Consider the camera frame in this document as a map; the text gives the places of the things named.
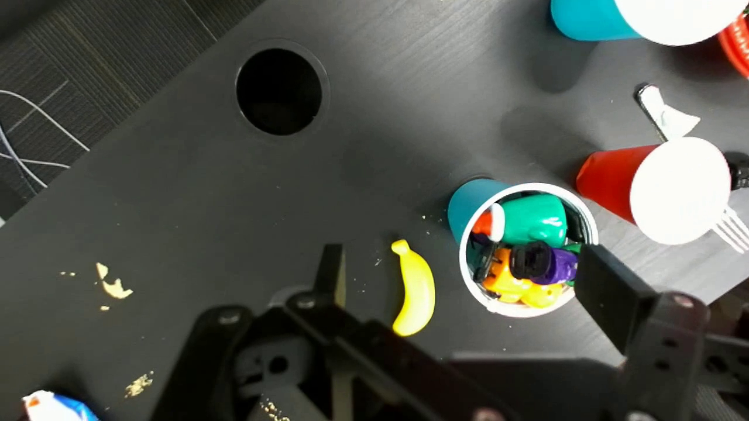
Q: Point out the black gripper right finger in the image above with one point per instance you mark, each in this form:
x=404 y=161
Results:
x=617 y=305

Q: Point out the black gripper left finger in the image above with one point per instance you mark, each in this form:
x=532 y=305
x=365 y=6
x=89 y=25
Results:
x=335 y=343

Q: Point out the purple toy piece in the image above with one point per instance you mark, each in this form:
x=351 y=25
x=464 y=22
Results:
x=546 y=262

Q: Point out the yellow toy piece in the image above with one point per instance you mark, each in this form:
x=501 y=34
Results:
x=529 y=295

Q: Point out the blue cup with toys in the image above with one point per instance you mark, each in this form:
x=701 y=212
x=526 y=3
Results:
x=468 y=206

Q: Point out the red plastic cup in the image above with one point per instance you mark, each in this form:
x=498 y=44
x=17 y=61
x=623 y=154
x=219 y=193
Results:
x=679 y=189

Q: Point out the red plastic bowl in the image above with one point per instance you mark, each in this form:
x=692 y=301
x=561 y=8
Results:
x=739 y=49

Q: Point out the empty blue plastic cup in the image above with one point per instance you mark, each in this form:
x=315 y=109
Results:
x=593 y=19

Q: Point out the yellow toy banana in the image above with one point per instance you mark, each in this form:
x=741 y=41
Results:
x=418 y=288

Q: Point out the white paper scrap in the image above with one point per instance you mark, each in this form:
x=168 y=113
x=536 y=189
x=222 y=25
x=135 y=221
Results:
x=664 y=117

